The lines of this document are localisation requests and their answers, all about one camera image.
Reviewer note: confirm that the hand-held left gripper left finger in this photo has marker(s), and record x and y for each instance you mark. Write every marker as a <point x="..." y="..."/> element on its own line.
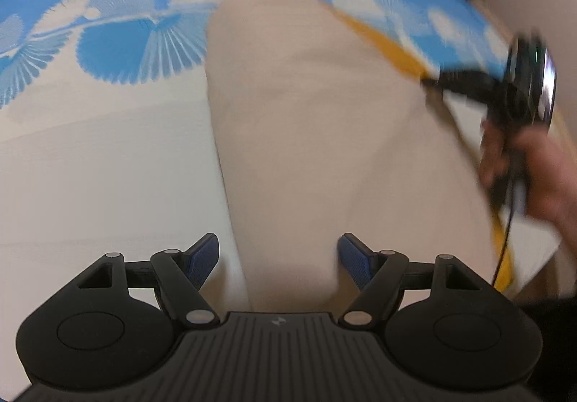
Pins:
<point x="203" y="260"/>

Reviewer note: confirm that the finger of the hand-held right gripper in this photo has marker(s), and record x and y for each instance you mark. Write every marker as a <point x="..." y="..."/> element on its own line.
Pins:
<point x="464" y="81"/>

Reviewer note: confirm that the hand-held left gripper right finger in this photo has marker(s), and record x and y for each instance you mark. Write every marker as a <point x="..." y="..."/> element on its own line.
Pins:
<point x="356" y="260"/>

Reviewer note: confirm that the beige and mustard hooded jacket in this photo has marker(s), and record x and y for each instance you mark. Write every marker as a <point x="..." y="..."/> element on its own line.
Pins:
<point x="315" y="136"/>

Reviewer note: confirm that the person's right hand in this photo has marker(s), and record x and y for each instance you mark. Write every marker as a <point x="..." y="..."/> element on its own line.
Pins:
<point x="550" y="176"/>

